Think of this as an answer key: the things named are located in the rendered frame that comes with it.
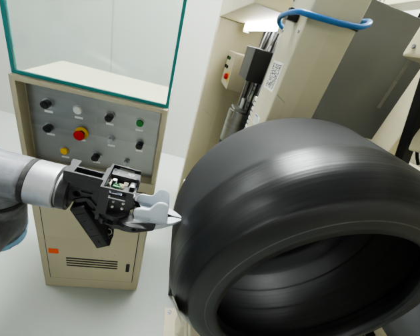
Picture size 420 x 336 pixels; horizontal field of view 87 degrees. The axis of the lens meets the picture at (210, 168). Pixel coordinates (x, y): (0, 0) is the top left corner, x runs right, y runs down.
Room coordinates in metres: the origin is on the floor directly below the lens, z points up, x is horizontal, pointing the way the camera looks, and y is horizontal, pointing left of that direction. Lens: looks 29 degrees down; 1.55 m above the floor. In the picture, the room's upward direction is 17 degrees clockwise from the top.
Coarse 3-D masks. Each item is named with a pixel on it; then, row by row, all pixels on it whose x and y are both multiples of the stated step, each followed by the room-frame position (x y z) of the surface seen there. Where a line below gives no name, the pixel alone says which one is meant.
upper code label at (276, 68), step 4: (272, 64) 0.72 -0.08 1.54; (276, 64) 0.69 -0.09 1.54; (280, 64) 0.66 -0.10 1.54; (272, 68) 0.71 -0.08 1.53; (276, 68) 0.68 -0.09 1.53; (280, 68) 0.65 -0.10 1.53; (272, 72) 0.70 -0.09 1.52; (276, 72) 0.67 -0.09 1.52; (268, 76) 0.71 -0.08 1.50; (272, 76) 0.68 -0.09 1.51; (276, 76) 0.66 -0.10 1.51; (268, 80) 0.70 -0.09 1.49; (272, 80) 0.67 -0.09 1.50; (276, 80) 0.65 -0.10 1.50; (268, 84) 0.69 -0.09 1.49; (272, 84) 0.66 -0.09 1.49; (268, 88) 0.68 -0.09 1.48; (272, 88) 0.65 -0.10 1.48
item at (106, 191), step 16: (64, 176) 0.26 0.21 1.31; (80, 176) 0.27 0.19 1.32; (96, 176) 0.29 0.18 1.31; (112, 176) 0.30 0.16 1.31; (128, 176) 0.31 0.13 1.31; (64, 192) 0.25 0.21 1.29; (80, 192) 0.27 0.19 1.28; (96, 192) 0.28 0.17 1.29; (112, 192) 0.28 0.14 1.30; (128, 192) 0.27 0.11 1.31; (64, 208) 0.26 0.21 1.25; (96, 208) 0.26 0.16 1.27; (112, 208) 0.28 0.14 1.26; (128, 208) 0.28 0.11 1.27
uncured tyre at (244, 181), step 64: (256, 128) 0.46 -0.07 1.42; (320, 128) 0.44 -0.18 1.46; (192, 192) 0.36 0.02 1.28; (256, 192) 0.28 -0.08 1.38; (320, 192) 0.27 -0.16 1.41; (384, 192) 0.29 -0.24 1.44; (192, 256) 0.25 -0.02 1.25; (256, 256) 0.24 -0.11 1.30; (320, 256) 0.57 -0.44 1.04; (384, 256) 0.47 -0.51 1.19; (192, 320) 0.23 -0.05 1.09; (256, 320) 0.37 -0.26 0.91; (320, 320) 0.39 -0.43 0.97; (384, 320) 0.33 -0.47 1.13
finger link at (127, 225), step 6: (132, 216) 0.29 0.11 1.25; (114, 222) 0.26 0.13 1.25; (120, 222) 0.27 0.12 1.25; (126, 222) 0.27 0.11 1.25; (132, 222) 0.27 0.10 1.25; (138, 222) 0.28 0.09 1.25; (144, 222) 0.28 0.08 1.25; (114, 228) 0.26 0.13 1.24; (120, 228) 0.26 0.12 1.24; (126, 228) 0.26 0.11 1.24; (132, 228) 0.27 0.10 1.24; (138, 228) 0.27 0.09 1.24; (144, 228) 0.28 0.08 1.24; (150, 228) 0.28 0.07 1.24
